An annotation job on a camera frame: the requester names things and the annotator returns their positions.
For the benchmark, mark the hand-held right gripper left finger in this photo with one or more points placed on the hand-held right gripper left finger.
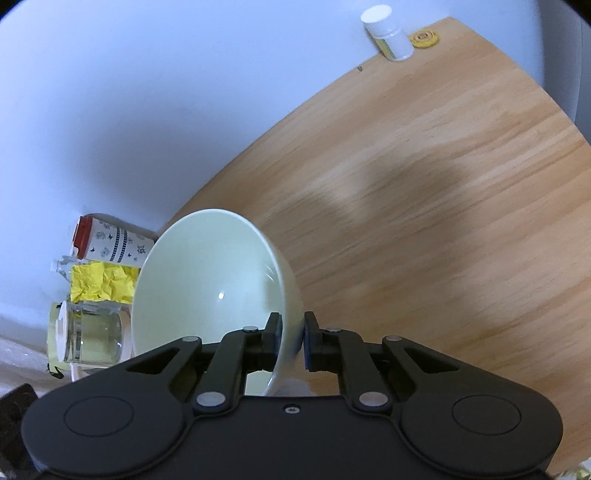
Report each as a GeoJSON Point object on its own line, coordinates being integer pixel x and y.
{"type": "Point", "coordinates": [275, 337]}

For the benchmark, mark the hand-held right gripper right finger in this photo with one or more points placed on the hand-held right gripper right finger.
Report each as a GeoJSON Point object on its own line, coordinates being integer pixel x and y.
{"type": "Point", "coordinates": [309, 344]}

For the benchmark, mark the white ceramic bowl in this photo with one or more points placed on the white ceramic bowl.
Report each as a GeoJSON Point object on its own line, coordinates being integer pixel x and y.
{"type": "Point", "coordinates": [207, 277]}

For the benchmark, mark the yellow crumpled paper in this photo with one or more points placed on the yellow crumpled paper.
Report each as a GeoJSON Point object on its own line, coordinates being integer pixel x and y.
{"type": "Point", "coordinates": [101, 281]}

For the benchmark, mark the clear glass jar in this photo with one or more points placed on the clear glass jar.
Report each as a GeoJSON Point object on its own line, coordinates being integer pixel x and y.
{"type": "Point", "coordinates": [92, 334]}

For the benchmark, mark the floral cup with red lid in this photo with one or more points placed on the floral cup with red lid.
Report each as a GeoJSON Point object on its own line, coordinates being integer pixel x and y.
{"type": "Point", "coordinates": [115, 242]}

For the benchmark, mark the small clear glass container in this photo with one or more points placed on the small clear glass container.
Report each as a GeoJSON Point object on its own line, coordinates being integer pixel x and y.
{"type": "Point", "coordinates": [64, 267]}

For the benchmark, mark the white plastic wrap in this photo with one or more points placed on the white plastic wrap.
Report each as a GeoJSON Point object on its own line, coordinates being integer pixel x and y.
{"type": "Point", "coordinates": [23, 360]}

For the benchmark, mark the black object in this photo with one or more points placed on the black object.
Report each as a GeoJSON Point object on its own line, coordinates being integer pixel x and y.
{"type": "Point", "coordinates": [16, 429]}

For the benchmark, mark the white pill bottle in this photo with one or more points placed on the white pill bottle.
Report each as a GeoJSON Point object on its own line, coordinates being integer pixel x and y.
{"type": "Point", "coordinates": [390, 37]}

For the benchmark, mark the yellow round cap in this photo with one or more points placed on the yellow round cap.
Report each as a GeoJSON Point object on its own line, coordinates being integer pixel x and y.
{"type": "Point", "coordinates": [425, 38]}

